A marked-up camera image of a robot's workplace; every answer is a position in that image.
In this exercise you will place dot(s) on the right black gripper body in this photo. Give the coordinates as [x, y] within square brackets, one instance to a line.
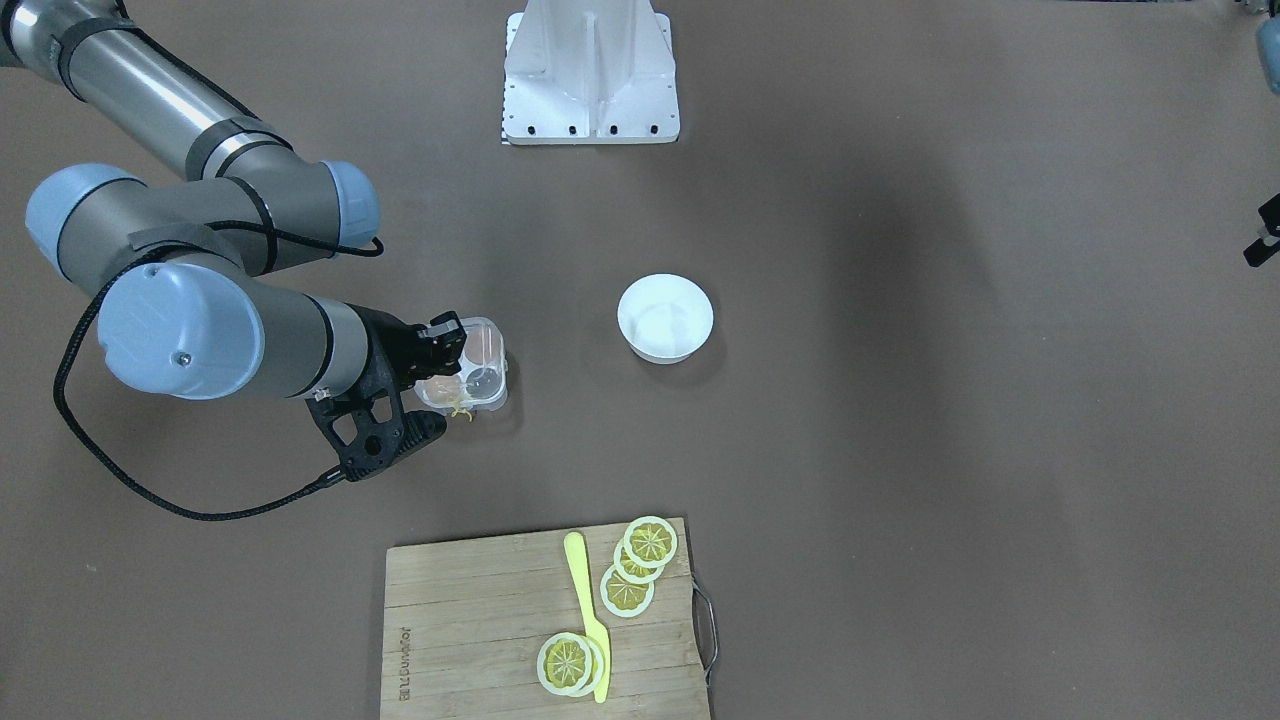
[392, 352]

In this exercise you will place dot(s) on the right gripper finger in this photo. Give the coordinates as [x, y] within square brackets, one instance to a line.
[439, 346]

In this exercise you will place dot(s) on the clear plastic egg box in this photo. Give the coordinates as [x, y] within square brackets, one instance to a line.
[484, 368]

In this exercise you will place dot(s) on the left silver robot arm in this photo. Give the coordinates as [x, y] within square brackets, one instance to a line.
[1267, 43]

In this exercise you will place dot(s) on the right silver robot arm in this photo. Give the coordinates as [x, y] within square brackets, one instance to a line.
[177, 268]

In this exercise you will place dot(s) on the white bowl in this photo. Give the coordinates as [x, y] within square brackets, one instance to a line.
[665, 318]

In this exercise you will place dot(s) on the wooden cutting board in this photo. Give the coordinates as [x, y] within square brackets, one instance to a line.
[463, 622]

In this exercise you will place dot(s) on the lemon slice middle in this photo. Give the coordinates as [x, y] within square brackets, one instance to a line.
[631, 571]

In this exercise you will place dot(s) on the yellow toy knife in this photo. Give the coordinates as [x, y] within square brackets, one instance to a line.
[576, 556]

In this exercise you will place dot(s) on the lemon slice on knife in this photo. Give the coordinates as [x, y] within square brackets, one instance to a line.
[570, 665]

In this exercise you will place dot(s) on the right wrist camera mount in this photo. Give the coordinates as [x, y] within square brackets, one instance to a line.
[370, 432]

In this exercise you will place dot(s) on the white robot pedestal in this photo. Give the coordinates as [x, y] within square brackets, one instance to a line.
[589, 73]

